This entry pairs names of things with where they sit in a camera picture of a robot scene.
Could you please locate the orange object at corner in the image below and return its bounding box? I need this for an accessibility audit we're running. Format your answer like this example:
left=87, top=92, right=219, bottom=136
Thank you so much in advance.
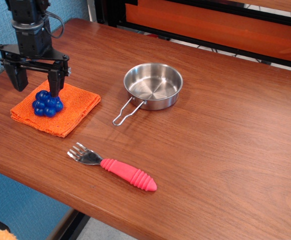
left=0, top=230, right=17, bottom=240

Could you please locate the fork with pink handle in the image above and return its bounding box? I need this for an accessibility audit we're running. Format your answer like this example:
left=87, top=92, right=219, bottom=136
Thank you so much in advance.
left=67, top=142, right=158, bottom=192

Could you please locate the blue bumpy toy ball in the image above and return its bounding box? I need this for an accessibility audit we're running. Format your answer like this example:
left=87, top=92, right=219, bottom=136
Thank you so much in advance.
left=32, top=90, right=64, bottom=118

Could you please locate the black table leg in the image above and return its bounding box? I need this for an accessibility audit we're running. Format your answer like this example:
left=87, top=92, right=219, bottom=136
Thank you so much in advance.
left=46, top=208, right=90, bottom=240

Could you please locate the small steel pan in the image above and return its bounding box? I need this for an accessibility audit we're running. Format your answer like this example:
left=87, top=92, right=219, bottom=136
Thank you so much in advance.
left=112, top=62, right=184, bottom=127

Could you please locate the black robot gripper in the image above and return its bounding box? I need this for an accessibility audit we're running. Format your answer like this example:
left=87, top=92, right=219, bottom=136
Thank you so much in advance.
left=0, top=19, right=71, bottom=98

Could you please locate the orange panel black frame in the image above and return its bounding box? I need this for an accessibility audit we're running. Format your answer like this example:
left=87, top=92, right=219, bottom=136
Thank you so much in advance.
left=94, top=0, right=291, bottom=67

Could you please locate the orange folded cloth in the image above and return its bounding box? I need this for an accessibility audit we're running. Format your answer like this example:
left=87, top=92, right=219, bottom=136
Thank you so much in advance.
left=10, top=80, right=101, bottom=138

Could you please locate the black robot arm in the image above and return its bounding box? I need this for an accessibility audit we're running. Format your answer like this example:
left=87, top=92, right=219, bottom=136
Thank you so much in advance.
left=0, top=0, right=71, bottom=97

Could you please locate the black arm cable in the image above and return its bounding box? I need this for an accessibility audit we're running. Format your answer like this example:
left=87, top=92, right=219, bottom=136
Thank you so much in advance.
left=42, top=9, right=65, bottom=40

